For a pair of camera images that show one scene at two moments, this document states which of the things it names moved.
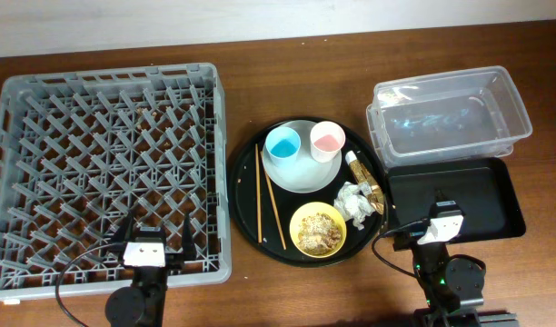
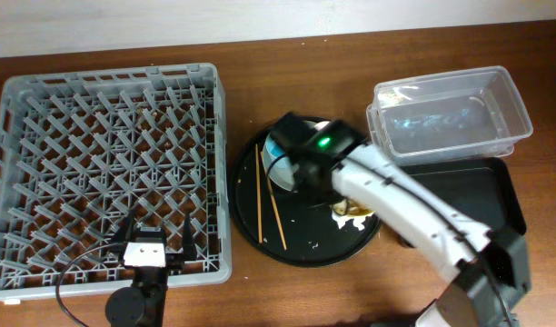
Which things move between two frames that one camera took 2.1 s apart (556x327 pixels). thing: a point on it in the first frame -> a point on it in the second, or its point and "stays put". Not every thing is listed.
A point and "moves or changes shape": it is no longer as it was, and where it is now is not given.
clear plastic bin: x=459 y=115 stays put
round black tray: x=308 y=192 stays put
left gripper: x=177 y=262 stays put
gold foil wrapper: x=375 y=197 moves or changes shape
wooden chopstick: x=259 y=224 stays put
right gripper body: x=403 y=242 -> x=288 y=134
